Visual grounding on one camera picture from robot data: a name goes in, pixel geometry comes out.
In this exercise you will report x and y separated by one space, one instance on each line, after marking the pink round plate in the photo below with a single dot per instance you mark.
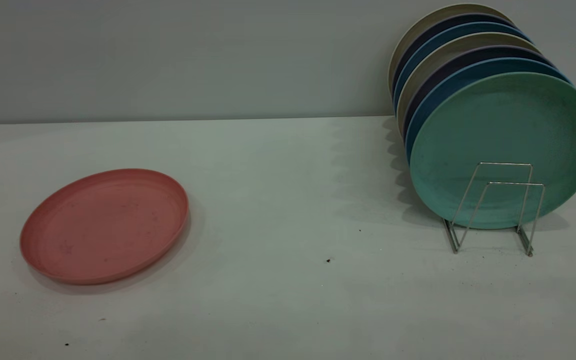
103 225

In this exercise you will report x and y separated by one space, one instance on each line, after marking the blue round plate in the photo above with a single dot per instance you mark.
468 74
443 37

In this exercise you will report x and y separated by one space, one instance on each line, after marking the green round plate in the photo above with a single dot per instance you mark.
503 125

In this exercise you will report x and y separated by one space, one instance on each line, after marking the beige round plate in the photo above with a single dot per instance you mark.
468 42
433 15

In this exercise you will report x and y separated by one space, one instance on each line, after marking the dark purple round plate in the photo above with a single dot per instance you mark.
438 26
468 57

